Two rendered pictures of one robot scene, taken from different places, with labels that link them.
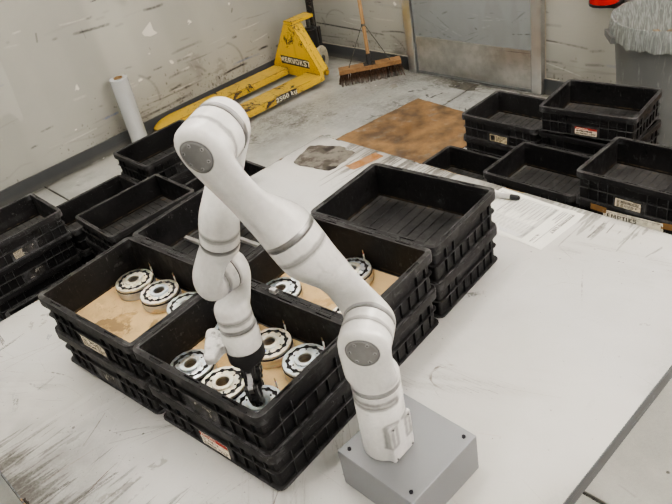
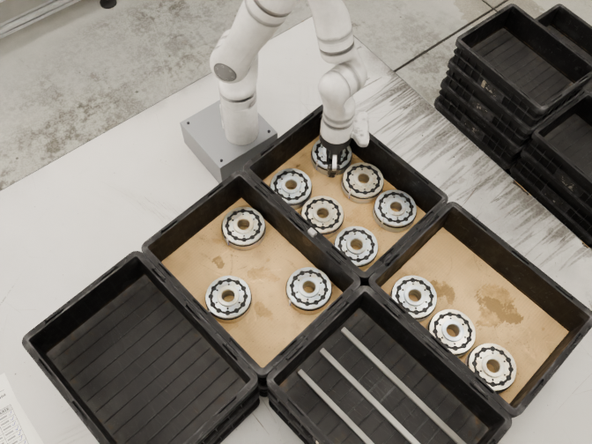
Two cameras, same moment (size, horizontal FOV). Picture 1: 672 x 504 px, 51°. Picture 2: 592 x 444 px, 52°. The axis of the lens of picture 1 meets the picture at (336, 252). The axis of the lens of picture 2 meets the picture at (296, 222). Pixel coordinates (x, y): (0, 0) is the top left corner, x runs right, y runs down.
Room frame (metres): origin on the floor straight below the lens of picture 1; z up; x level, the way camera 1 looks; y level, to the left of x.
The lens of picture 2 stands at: (1.91, 0.09, 2.13)
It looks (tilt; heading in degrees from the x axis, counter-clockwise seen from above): 62 degrees down; 177
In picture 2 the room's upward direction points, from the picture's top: 3 degrees clockwise
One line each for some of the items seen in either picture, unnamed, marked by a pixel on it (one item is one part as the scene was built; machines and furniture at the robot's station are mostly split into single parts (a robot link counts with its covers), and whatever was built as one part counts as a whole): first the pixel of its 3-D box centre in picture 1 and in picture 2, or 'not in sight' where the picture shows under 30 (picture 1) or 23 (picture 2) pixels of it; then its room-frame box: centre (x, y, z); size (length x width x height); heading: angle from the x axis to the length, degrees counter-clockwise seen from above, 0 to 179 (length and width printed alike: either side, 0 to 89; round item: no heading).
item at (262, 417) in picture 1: (241, 341); (344, 185); (1.17, 0.24, 0.92); 0.40 x 0.30 x 0.02; 44
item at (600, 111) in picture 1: (597, 148); not in sight; (2.62, -1.18, 0.37); 0.42 x 0.34 x 0.46; 38
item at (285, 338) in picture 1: (269, 343); (322, 214); (1.22, 0.19, 0.86); 0.10 x 0.10 x 0.01
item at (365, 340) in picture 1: (369, 351); (235, 66); (0.92, -0.02, 1.04); 0.09 x 0.09 x 0.17; 71
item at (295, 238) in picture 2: (333, 283); (251, 275); (1.38, 0.02, 0.87); 0.40 x 0.30 x 0.11; 44
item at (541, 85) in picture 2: not in sight; (505, 96); (0.44, 0.92, 0.37); 0.40 x 0.30 x 0.45; 38
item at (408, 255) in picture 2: (137, 305); (472, 309); (1.46, 0.52, 0.87); 0.40 x 0.30 x 0.11; 44
